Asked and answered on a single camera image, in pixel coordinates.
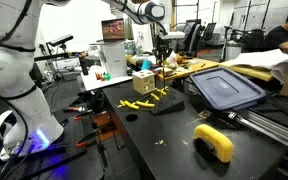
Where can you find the blue plastic cup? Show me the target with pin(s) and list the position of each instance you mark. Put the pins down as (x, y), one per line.
(146, 65)

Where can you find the laptop screen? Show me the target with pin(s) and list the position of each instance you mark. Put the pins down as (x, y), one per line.
(113, 30)

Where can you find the blue plastic bin lid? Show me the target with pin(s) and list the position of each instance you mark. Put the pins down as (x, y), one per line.
(225, 89)

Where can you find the yellow T-handle wrench long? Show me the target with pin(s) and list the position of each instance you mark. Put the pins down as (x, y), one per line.
(132, 106)

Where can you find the wooden toy box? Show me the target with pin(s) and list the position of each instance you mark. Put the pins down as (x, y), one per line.
(143, 81)

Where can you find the orange handled clamp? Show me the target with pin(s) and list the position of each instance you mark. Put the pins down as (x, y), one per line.
(89, 139)

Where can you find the yellow wrench in stand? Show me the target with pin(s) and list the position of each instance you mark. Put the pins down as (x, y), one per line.
(155, 97)
(162, 92)

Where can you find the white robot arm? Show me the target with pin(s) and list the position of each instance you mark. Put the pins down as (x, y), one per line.
(35, 128)

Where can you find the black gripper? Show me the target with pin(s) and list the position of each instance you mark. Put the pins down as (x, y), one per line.
(161, 49)

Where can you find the black wrench stand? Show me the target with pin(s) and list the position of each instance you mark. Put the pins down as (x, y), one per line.
(168, 104)

